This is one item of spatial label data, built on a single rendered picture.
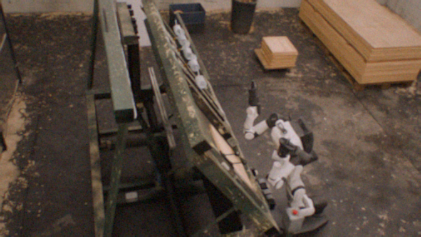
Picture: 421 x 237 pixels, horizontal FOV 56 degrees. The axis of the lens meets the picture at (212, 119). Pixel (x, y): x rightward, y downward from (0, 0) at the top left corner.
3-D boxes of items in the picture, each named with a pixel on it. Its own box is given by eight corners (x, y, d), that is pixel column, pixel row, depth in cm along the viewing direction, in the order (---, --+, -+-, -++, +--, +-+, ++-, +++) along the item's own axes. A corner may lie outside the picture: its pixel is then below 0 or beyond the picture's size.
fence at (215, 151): (257, 203, 323) (261, 200, 323) (200, 141, 260) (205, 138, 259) (255, 198, 327) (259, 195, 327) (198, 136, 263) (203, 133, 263)
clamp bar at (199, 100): (232, 148, 370) (254, 135, 367) (163, 65, 291) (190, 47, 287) (229, 142, 378) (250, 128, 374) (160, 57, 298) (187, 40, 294)
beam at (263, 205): (268, 237, 314) (280, 231, 312) (262, 232, 306) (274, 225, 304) (199, 83, 474) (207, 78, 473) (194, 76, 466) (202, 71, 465)
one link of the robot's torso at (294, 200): (299, 200, 413) (297, 172, 380) (307, 215, 399) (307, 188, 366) (285, 205, 412) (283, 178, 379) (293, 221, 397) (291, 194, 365)
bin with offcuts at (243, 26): (257, 35, 745) (262, 2, 704) (230, 36, 733) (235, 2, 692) (249, 22, 783) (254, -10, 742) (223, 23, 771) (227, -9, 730)
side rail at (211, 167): (262, 232, 306) (274, 225, 305) (190, 161, 232) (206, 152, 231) (259, 226, 310) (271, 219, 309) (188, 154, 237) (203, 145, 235)
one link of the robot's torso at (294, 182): (299, 181, 388) (297, 150, 357) (307, 195, 375) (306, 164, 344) (284, 186, 387) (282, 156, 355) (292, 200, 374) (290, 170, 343)
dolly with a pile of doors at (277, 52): (293, 73, 651) (299, 51, 625) (263, 74, 639) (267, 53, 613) (280, 54, 696) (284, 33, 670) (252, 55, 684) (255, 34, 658)
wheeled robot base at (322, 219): (308, 197, 444) (316, 177, 423) (331, 236, 406) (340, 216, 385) (256, 207, 428) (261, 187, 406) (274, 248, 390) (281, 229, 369)
